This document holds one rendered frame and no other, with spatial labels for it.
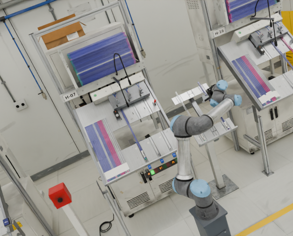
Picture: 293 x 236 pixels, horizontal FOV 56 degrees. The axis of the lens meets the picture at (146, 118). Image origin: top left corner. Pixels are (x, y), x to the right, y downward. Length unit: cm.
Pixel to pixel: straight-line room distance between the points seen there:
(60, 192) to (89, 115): 66
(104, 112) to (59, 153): 196
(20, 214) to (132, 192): 98
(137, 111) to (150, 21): 189
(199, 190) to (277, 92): 129
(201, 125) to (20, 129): 292
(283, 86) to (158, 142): 122
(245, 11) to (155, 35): 157
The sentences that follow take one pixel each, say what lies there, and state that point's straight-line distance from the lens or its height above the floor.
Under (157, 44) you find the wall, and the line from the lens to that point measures 405.
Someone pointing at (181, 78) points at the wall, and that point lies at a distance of 428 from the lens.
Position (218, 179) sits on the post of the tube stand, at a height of 13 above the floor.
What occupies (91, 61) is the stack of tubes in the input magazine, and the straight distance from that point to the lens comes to 233.
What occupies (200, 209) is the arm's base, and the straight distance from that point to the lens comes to 187.
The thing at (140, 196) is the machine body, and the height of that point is 21.
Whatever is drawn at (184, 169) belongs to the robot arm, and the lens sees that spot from 182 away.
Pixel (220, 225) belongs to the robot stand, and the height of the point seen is 47.
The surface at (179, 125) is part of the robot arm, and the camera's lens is 172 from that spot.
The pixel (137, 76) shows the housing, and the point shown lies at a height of 128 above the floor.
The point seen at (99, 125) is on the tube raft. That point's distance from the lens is 236.
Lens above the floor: 196
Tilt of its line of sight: 25 degrees down
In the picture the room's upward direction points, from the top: 21 degrees counter-clockwise
